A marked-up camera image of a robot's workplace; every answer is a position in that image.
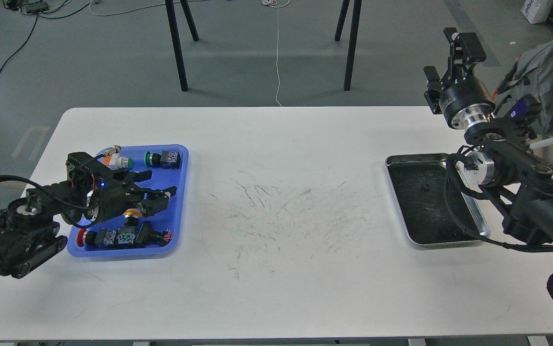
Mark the blue plastic tray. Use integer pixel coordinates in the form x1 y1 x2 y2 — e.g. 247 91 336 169
67 144 190 258

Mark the white cable on floor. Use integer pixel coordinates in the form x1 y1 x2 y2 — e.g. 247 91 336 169
262 0 291 107

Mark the black table leg left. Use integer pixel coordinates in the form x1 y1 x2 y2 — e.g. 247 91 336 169
164 0 199 92

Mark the red mushroom push button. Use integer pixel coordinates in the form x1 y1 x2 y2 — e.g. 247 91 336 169
75 228 117 249

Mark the black cable on floor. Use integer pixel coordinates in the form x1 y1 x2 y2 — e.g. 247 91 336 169
0 0 89 117

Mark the grey backpack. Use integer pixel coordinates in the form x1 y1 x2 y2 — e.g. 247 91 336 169
495 40 553 135

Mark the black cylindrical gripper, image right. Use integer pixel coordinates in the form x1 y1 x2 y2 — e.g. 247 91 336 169
423 27 495 129

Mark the green push button black body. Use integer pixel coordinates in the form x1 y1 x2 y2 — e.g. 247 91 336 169
144 150 182 170

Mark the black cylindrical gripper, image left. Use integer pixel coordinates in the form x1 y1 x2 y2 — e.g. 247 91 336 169
86 170 177 223

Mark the yellow mushroom push button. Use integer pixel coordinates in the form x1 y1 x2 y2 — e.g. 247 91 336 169
123 209 142 228

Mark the orange and green push button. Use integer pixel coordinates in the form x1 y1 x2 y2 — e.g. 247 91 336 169
101 153 134 170

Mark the white bag top right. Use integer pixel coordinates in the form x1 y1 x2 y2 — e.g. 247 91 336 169
520 0 553 24

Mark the black table leg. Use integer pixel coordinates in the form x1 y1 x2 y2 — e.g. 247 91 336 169
334 0 363 91
164 0 199 92

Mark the silver metal tray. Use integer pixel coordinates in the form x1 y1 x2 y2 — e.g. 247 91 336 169
385 153 490 248

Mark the black switch with red terminals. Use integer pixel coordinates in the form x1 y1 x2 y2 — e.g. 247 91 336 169
114 219 172 249

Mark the black table leg right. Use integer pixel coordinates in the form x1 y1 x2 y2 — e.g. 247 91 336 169
334 0 363 91

